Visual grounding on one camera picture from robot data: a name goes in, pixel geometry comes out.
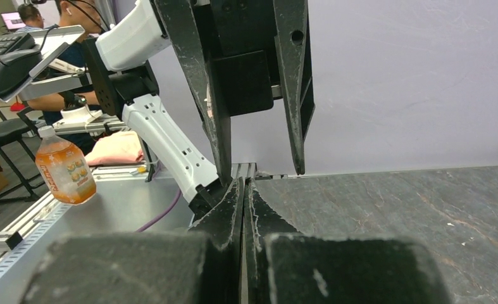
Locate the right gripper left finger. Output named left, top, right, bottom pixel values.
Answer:
left=20, top=178, right=245, bottom=303

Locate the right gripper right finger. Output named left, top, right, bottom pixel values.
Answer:
left=244, top=178, right=452, bottom=303

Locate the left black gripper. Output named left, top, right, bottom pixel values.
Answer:
left=155, top=0, right=314, bottom=186

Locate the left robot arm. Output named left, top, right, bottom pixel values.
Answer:
left=83, top=0, right=315, bottom=218

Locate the pink cloth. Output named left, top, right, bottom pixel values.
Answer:
left=85, top=131, right=144, bottom=166

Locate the seated person in blue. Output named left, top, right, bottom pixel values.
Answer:
left=27, top=1, right=102, bottom=155

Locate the orange object at edge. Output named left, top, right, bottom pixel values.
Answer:
left=35, top=125, right=97, bottom=205

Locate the white keyboard tray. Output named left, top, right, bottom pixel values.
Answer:
left=0, top=25, right=84, bottom=103

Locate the pink lit monitor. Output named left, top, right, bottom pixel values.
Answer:
left=0, top=11, right=26, bottom=31

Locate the black computer mouse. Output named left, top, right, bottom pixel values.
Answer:
left=0, top=49, right=42, bottom=98

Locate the black stool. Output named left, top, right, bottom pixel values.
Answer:
left=0, top=118, right=44, bottom=206

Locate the black computer keyboard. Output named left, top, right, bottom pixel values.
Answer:
left=0, top=33, right=36, bottom=56

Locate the metal side duct rail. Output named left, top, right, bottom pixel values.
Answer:
left=0, top=191, right=72, bottom=299

